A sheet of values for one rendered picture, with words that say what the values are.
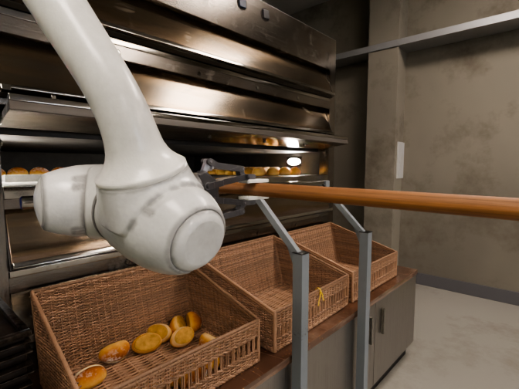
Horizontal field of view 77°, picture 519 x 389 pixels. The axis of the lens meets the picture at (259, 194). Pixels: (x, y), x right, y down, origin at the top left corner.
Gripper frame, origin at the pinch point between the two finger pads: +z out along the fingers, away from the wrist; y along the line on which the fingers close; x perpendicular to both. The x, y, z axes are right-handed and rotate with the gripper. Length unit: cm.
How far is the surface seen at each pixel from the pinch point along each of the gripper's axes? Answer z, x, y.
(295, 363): 33, -12, 62
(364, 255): 81, -11, 34
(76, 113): -18, -56, -21
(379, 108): 279, -90, -66
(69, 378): -30, -30, 44
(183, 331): 11, -46, 54
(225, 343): 9, -21, 48
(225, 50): 53, -69, -60
